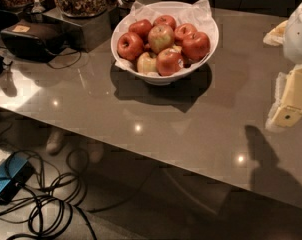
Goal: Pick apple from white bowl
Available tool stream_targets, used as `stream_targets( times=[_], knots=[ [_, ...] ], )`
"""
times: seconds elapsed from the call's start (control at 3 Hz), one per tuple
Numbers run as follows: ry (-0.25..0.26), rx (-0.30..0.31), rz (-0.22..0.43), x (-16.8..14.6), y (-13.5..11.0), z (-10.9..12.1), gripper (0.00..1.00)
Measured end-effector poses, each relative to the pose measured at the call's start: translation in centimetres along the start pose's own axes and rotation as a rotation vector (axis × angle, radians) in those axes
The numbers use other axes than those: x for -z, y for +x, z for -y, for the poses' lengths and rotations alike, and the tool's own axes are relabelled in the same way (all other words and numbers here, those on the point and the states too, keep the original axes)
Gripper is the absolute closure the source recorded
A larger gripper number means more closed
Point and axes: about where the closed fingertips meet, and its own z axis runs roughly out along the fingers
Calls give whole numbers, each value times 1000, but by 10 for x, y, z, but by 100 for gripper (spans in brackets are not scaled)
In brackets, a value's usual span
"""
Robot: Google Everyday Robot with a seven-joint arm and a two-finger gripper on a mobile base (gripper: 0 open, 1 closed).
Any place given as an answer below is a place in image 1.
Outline yellow-green apple front left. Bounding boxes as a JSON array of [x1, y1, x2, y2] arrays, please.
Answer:
[[137, 52, 157, 74]]

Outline white paper bowl liner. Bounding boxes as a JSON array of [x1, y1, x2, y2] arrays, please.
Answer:
[[114, 0, 219, 77]]

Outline red apple back left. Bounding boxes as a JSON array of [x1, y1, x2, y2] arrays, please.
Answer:
[[129, 19, 152, 41]]

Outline black floor cables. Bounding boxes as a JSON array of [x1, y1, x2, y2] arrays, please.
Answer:
[[0, 122, 149, 240]]

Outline red apple back center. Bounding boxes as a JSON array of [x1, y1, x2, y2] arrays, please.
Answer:
[[153, 15, 176, 29]]

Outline dark square jar stand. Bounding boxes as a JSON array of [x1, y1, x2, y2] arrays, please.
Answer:
[[44, 8, 112, 52]]

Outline black device with label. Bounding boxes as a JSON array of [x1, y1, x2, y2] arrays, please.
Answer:
[[0, 20, 66, 62]]

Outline blue box on floor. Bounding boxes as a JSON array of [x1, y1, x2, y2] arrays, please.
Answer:
[[0, 155, 35, 205]]

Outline white shoe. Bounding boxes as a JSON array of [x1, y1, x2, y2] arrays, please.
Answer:
[[46, 128, 64, 155]]

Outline red apple back right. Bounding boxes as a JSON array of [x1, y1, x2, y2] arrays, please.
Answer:
[[174, 23, 197, 45]]

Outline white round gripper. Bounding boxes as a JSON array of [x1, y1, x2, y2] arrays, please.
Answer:
[[263, 2, 302, 132]]

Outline red apple front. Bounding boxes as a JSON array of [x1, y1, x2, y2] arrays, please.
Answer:
[[156, 48, 184, 76]]

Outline metal scoop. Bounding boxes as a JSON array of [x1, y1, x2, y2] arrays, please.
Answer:
[[31, 0, 45, 14]]

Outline white bowl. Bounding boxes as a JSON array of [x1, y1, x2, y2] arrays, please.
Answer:
[[110, 0, 220, 86]]

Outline red apple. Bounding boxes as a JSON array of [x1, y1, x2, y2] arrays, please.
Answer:
[[182, 31, 211, 62], [117, 32, 144, 61], [174, 23, 197, 45], [129, 19, 152, 41], [153, 15, 176, 29], [156, 48, 184, 76]]

